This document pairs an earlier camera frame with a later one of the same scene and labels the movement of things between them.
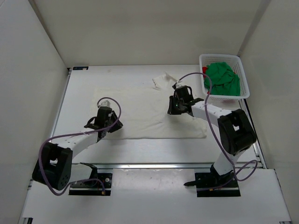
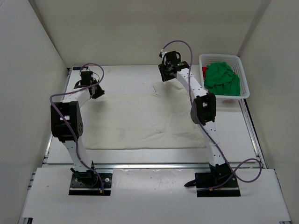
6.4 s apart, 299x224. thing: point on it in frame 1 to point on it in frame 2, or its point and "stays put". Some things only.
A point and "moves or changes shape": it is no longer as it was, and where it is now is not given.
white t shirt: [144, 112] moves or changes shape
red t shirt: [204, 68] stays put
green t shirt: [224, 81] stays put
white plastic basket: [229, 81] stays put
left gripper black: [117, 127] to [100, 92]
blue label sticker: [81, 68] stays put
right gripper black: [172, 110] to [163, 68]
